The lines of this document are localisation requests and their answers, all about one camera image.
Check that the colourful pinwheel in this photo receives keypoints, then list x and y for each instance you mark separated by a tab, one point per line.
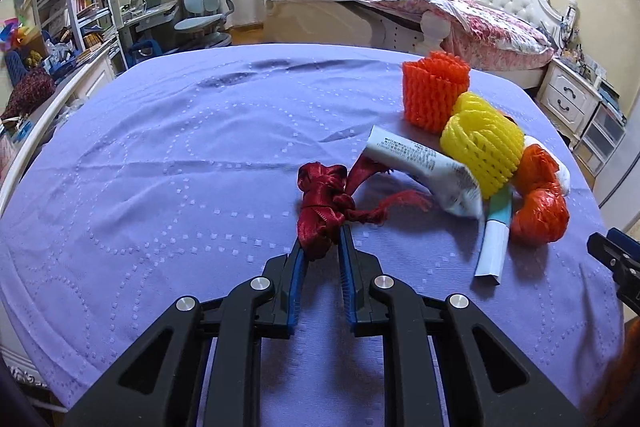
12	34

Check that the light blue paper tube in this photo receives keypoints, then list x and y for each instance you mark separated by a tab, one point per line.
492	247

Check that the pile of small bedside items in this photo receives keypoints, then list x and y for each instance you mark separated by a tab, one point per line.
580	47

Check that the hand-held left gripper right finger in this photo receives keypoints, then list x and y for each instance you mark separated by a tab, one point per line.
347	277

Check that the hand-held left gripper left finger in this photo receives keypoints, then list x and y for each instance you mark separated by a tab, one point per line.
298	277

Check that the clear plastic drawer unit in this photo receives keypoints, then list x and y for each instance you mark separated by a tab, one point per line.
600	132

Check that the silver squeeze tube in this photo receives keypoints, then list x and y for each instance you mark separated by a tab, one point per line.
430	162

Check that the orange plastic bag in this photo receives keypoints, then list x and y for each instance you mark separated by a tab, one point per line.
542	212

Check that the white curved rail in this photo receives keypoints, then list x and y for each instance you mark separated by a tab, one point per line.
45	117

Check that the white nightstand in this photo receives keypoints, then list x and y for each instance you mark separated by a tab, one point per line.
567	94

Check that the blue footrest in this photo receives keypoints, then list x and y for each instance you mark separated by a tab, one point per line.
145	52

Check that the dark red ribbon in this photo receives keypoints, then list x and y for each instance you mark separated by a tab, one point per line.
320	207

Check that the light blue desk chair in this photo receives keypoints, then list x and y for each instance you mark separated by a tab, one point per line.
205	22

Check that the white study desk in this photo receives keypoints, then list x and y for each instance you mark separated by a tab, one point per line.
150	14

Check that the pink floral quilt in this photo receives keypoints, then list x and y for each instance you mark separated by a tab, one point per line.
475	22

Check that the orange foam fruit net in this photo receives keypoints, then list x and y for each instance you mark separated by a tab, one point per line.
430	92

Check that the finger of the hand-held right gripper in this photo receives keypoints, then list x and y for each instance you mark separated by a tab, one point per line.
602	249
625	242

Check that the maroon fuzzy cloth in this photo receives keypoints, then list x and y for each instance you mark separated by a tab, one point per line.
27	94

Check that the yellow foam fruit net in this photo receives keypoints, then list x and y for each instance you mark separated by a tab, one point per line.
485	142

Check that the purple tablecloth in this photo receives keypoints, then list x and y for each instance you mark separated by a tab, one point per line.
175	157

